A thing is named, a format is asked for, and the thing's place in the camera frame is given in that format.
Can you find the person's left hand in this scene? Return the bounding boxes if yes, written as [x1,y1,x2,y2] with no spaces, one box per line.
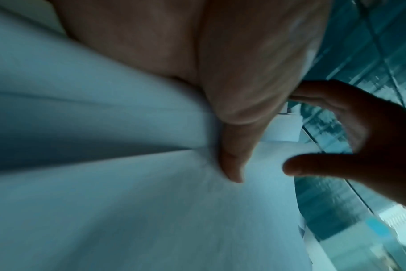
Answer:
[50,0,333,183]

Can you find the pile of white papers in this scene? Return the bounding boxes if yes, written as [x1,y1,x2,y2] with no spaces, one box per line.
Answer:
[0,5,324,271]

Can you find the person's right hand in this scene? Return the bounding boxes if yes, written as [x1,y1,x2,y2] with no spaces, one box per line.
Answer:
[282,80,406,213]

